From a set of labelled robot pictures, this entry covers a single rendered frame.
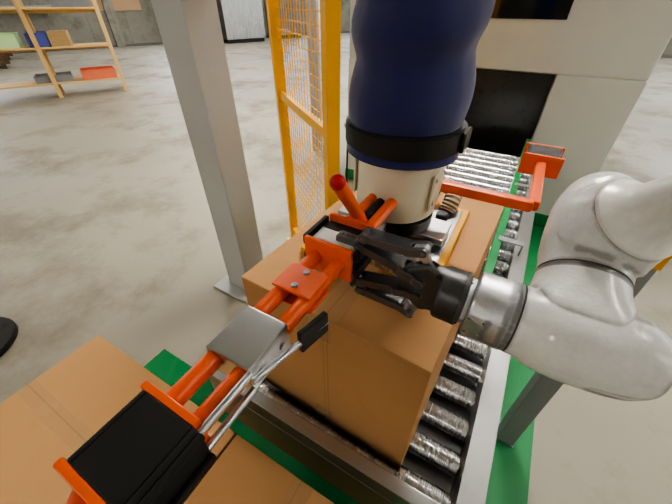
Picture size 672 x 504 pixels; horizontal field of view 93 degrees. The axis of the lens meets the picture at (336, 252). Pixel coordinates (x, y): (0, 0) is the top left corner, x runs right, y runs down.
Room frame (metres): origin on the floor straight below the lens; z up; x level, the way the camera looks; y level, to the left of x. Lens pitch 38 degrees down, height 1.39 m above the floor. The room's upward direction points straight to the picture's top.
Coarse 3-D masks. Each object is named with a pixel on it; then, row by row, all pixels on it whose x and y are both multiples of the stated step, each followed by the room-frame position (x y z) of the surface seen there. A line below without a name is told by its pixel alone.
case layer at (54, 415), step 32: (96, 352) 0.58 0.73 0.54; (32, 384) 0.47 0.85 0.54; (64, 384) 0.47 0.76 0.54; (96, 384) 0.47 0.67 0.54; (128, 384) 0.47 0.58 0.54; (160, 384) 0.47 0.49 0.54; (0, 416) 0.39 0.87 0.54; (32, 416) 0.39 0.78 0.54; (64, 416) 0.39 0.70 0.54; (96, 416) 0.39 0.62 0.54; (0, 448) 0.31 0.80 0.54; (32, 448) 0.31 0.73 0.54; (64, 448) 0.31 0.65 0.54; (224, 448) 0.31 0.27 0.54; (256, 448) 0.31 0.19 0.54; (0, 480) 0.25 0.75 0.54; (32, 480) 0.25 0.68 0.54; (64, 480) 0.25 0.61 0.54; (224, 480) 0.25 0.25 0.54; (256, 480) 0.25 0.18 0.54; (288, 480) 0.25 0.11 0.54
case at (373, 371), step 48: (288, 240) 0.60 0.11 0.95; (480, 240) 0.60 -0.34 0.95; (336, 288) 0.44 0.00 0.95; (336, 336) 0.36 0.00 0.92; (384, 336) 0.33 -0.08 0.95; (432, 336) 0.33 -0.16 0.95; (288, 384) 0.43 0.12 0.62; (336, 384) 0.36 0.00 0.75; (384, 384) 0.30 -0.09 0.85; (432, 384) 0.37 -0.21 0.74; (384, 432) 0.29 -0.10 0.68
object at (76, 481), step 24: (144, 384) 0.16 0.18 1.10; (144, 408) 0.14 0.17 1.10; (168, 408) 0.14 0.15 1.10; (96, 432) 0.12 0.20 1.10; (120, 432) 0.12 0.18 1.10; (144, 432) 0.12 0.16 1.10; (168, 432) 0.12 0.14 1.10; (72, 456) 0.10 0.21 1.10; (96, 456) 0.10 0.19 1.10; (120, 456) 0.10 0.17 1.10; (144, 456) 0.10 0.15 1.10; (72, 480) 0.08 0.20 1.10; (96, 480) 0.08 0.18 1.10; (120, 480) 0.08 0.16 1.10; (144, 480) 0.08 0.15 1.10
